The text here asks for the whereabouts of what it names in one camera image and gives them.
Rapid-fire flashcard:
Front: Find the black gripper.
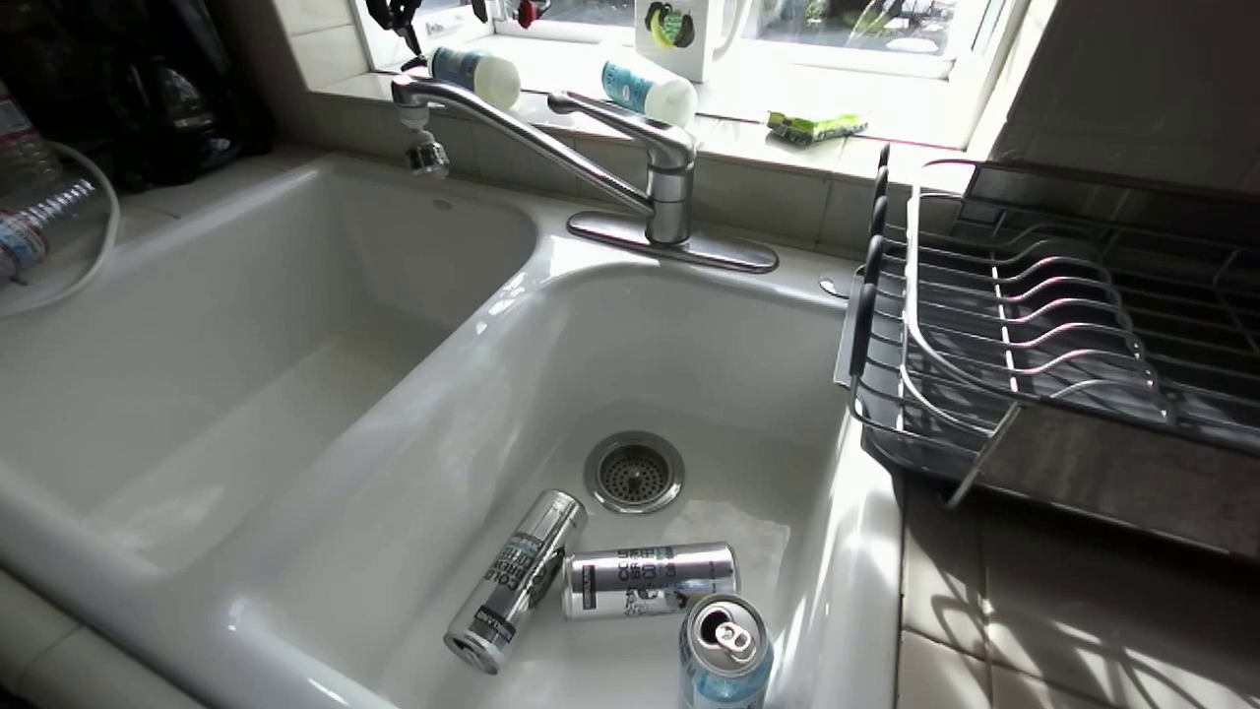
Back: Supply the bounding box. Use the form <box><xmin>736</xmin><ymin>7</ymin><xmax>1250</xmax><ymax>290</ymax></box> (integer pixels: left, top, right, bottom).
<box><xmin>362</xmin><ymin>0</ymin><xmax>431</xmax><ymax>67</ymax></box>

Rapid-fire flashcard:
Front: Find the pump soap bottle blue label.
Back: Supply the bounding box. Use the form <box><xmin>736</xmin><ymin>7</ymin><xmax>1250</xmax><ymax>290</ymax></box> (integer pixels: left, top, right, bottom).
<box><xmin>431</xmin><ymin>44</ymin><xmax>525</xmax><ymax>116</ymax></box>

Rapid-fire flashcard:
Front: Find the white bottle blue label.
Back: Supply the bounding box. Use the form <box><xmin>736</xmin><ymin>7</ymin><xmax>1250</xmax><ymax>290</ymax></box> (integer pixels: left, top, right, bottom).
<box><xmin>599</xmin><ymin>53</ymin><xmax>702</xmax><ymax>131</ymax></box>

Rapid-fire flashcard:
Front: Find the black kitchen appliance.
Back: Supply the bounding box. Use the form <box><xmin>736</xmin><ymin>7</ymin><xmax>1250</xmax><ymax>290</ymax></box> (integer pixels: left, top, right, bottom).
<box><xmin>0</xmin><ymin>0</ymin><xmax>281</xmax><ymax>193</ymax></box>

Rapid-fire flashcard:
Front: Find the white carton brush holder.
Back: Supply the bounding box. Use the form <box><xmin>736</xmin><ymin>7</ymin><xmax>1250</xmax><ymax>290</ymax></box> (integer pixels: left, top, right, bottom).
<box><xmin>631</xmin><ymin>0</ymin><xmax>740</xmax><ymax>86</ymax></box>

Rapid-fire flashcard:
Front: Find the chrome sink faucet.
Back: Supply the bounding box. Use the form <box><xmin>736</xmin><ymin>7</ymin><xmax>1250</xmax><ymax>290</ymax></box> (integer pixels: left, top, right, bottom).
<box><xmin>391</xmin><ymin>74</ymin><xmax>782</xmax><ymax>275</ymax></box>

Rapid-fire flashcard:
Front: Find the clear glass bowl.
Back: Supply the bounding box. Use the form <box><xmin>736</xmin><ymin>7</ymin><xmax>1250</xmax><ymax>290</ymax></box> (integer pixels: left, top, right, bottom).
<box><xmin>0</xmin><ymin>82</ymin><xmax>125</xmax><ymax>318</ymax></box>

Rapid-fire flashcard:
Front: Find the white double basin sink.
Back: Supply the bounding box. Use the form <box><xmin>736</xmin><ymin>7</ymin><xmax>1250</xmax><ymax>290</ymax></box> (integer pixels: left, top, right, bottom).
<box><xmin>0</xmin><ymin>151</ymin><xmax>911</xmax><ymax>709</ymax></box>

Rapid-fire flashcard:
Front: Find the green scrub sponge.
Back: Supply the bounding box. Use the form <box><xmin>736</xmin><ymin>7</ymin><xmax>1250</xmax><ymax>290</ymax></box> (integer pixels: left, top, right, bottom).
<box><xmin>764</xmin><ymin>105</ymin><xmax>874</xmax><ymax>145</ymax></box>

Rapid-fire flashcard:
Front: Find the metal drain strainer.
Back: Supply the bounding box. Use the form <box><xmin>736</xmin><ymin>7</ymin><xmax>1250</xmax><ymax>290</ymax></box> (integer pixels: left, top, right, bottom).
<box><xmin>584</xmin><ymin>430</ymin><xmax>690</xmax><ymax>517</ymax></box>

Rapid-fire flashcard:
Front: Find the silver drink can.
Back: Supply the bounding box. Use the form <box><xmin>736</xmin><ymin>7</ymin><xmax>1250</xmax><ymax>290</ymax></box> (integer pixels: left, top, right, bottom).
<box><xmin>560</xmin><ymin>541</ymin><xmax>746</xmax><ymax>624</ymax></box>
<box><xmin>446</xmin><ymin>489</ymin><xmax>588</xmax><ymax>678</ymax></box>

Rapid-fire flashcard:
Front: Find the light blue drink can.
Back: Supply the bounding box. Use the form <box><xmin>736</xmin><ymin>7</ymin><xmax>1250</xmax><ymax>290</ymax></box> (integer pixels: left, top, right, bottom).
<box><xmin>681</xmin><ymin>592</ymin><xmax>780</xmax><ymax>709</ymax></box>

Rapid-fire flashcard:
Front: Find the metal dish rack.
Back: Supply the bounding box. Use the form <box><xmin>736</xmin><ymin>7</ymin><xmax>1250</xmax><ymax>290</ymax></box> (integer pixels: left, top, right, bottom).
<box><xmin>837</xmin><ymin>145</ymin><xmax>1260</xmax><ymax>563</ymax></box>

